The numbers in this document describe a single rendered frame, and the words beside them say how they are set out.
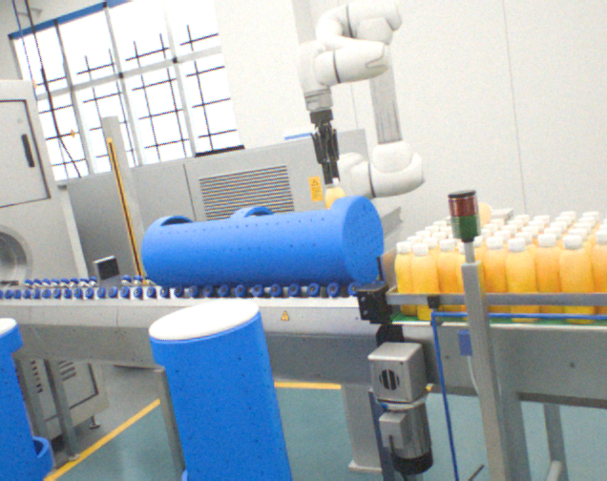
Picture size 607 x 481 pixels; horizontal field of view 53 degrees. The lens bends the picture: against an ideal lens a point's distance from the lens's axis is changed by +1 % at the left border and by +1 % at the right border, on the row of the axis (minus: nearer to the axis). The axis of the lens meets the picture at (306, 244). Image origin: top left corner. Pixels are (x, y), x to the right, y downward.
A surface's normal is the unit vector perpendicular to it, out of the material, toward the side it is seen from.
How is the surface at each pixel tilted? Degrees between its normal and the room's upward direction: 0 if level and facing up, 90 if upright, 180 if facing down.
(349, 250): 90
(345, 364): 109
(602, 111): 90
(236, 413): 90
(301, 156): 90
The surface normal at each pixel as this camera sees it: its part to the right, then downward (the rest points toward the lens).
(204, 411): -0.09, 0.18
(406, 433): 0.83, -0.05
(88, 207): -0.43, 0.22
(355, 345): -0.44, 0.55
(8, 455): 0.67, 0.01
